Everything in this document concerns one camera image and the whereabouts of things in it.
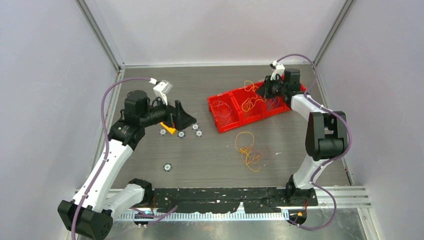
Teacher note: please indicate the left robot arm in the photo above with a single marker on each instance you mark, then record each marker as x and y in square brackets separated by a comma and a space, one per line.
[91, 213]

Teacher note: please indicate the poker chip blue upper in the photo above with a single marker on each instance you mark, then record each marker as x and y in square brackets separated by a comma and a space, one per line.
[195, 127]

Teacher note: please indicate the poker chip left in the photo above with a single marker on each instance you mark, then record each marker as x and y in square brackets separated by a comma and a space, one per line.
[163, 132]

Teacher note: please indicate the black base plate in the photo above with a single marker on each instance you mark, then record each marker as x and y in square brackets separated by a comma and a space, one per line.
[224, 200]

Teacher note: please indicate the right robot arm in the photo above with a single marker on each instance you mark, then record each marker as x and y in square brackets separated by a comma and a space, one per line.
[326, 136]

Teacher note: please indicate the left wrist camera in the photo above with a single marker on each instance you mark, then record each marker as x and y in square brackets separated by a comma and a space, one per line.
[161, 89]

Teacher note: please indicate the red compartment bin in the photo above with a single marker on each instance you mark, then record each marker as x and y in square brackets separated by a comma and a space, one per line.
[242, 106]

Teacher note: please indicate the white slotted cable duct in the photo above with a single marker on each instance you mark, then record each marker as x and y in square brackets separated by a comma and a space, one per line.
[239, 215]

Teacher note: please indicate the poker chip blue right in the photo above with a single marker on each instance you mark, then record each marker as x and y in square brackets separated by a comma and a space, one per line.
[199, 133]

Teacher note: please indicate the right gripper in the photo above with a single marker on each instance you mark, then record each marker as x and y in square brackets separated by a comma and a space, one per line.
[264, 90]

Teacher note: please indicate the yellow triangle frame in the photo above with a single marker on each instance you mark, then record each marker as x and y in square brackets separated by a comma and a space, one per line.
[170, 130]

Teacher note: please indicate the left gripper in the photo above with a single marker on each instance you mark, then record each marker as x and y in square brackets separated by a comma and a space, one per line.
[177, 113]

